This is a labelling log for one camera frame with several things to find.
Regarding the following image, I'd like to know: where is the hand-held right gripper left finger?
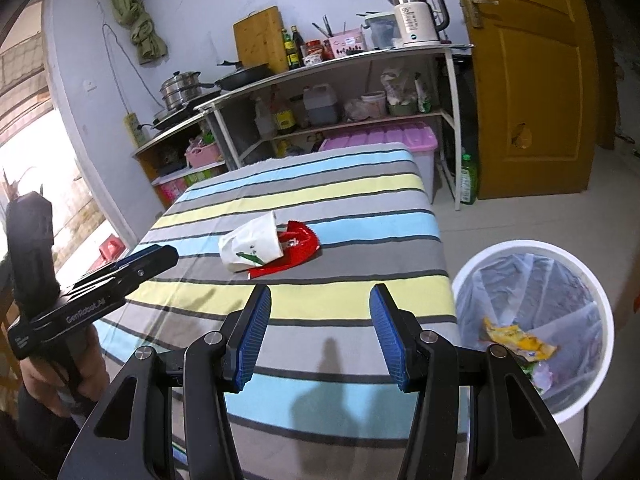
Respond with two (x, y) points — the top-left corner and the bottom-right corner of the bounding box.
(57, 283), (273, 480)

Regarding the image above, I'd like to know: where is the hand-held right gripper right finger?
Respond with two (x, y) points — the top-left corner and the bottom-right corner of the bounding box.
(369, 283), (583, 480)

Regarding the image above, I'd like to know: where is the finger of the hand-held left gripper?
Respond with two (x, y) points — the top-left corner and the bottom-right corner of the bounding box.
(102, 245), (179, 293)
(72, 251), (153, 288)

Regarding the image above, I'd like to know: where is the white green paper bag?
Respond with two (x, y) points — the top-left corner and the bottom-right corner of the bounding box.
(218, 211), (281, 272)

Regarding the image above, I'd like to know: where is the plain red snack packet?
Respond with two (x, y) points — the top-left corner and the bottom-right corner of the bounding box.
(248, 220), (321, 280)

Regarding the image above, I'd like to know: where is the white round bin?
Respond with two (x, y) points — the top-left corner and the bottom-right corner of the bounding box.
(451, 240), (615, 423)

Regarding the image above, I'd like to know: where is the person's left forearm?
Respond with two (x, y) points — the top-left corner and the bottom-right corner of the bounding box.
(15, 392), (96, 480)

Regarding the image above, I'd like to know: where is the person's left hand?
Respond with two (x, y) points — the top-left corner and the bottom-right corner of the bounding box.
(19, 324), (110, 418)

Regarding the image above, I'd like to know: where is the red plastic stool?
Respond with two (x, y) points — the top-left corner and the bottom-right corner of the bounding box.
(99, 237), (126, 266)

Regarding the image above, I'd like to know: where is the clear box with pink contents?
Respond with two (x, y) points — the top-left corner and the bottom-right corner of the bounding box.
(151, 162), (227, 207)

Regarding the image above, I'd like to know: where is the pink plastic basket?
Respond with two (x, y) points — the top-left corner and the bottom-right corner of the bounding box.
(185, 140), (224, 169)

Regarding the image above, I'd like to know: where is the small wooden shelf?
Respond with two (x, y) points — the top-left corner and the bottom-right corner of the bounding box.
(131, 110), (227, 209)

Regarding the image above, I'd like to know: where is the clear plastic bin liner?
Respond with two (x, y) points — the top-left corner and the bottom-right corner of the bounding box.
(457, 252), (607, 408)

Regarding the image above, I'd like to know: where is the black induction cooker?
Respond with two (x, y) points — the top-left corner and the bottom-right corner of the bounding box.
(151, 97), (216, 129)

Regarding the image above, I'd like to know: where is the striped bed sheet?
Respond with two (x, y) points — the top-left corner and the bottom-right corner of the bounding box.
(95, 142), (458, 480)

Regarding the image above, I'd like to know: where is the steel steamer pot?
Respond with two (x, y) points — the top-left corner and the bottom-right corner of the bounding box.
(159, 71), (202, 110)

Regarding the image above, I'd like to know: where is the white plastic bottle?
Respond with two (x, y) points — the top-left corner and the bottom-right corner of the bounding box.
(254, 97), (276, 138)

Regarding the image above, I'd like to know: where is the green plastic bottle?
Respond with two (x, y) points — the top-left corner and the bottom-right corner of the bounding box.
(457, 148), (480, 206)

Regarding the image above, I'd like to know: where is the yellow label oil bottle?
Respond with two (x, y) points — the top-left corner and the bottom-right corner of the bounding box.
(272, 95), (297, 135)

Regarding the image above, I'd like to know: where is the black frying pan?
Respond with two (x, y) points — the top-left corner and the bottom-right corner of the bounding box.
(216, 60), (274, 90)

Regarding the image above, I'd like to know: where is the pink lid storage box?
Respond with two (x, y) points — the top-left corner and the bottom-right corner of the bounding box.
(318, 121), (440, 206)

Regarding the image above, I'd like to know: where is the grey plastic jug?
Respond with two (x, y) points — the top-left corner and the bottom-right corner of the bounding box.
(302, 85), (339, 127)

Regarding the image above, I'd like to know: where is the knotted green curtain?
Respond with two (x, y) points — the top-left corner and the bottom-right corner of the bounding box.
(107, 0), (168, 65)

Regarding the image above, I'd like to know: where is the white plastic tub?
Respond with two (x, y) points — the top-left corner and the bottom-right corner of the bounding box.
(360, 91), (388, 117)

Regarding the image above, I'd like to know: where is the wooden cutting board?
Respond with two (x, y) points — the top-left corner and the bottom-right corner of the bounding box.
(233, 6), (289, 72)

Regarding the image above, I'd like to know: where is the clear plastic food bag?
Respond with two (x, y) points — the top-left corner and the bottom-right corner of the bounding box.
(380, 67), (426, 115)

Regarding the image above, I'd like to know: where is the white metal shelf rack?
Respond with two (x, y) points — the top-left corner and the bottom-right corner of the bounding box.
(194, 45), (463, 212)

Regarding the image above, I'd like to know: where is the pink utensil holder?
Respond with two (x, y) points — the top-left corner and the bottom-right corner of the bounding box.
(325, 28), (365, 59)

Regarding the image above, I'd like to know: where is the yellow wooden door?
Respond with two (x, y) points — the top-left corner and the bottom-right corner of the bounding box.
(445, 0), (601, 200)

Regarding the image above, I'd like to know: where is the clear plastic container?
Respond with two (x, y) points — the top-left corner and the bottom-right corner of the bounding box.
(363, 12), (401, 50)

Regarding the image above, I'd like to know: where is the white electric kettle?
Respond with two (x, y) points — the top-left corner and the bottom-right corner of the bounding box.
(390, 0), (451, 49)

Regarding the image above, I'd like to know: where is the grey wall cable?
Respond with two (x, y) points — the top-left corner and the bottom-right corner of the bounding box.
(102, 24), (139, 116)

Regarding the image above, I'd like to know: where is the brass door handle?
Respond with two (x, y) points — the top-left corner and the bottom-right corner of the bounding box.
(461, 0), (501, 29)

